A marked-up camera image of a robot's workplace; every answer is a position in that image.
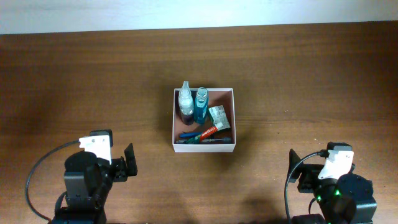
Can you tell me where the blue disposable razor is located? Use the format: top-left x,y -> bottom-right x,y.
179,132 -> 201,139

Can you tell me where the blue white toothbrush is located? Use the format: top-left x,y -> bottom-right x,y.
176,137 -> 232,144

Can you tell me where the clear bottle with purple liquid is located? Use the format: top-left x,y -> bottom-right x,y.
178,81 -> 194,126

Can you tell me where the green white packet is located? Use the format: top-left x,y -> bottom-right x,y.
208,105 -> 231,131

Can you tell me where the red white toothpaste tube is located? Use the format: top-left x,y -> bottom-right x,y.
185,122 -> 231,144

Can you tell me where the blue mouthwash bottle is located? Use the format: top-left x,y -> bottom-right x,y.
194,87 -> 208,124

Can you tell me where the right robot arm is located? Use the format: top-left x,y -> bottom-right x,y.
284,142 -> 377,224

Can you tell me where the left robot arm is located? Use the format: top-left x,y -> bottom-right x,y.
49,129 -> 137,224

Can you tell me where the white cardboard box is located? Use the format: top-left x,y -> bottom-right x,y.
172,88 -> 236,152

